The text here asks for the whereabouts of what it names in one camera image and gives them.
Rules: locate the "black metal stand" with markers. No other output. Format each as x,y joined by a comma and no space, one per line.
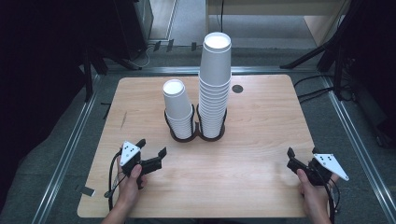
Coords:
90,71

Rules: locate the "light wooden desk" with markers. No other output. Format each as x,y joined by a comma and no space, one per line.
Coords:
274,6

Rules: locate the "metal floor rail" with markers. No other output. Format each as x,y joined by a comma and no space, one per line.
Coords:
68,149
358,146
264,69

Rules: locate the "black round table grommet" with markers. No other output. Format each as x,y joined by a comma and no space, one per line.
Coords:
237,89

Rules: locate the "short stack of white cups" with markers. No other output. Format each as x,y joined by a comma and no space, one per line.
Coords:
177,105

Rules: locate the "black floor tape strip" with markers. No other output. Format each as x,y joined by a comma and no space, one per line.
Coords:
170,45
157,46
193,46

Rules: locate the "tall stack of white cups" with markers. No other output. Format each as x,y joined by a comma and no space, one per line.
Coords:
215,81

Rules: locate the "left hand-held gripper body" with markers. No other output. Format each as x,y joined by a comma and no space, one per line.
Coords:
129,153

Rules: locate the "black tripod stand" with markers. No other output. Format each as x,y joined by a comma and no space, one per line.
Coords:
330,43

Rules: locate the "grey tape strip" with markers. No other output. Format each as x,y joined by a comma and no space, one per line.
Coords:
87,190

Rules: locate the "person's right hand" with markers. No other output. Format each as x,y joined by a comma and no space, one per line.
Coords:
316,199

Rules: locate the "person's left hand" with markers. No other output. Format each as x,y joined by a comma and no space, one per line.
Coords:
127,189

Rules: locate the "dark cabinet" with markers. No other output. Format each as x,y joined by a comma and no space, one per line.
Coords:
130,25

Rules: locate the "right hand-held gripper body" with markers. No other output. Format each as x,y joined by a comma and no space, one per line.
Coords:
317,172

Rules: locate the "black curtain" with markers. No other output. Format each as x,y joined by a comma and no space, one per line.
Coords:
37,77
376,46

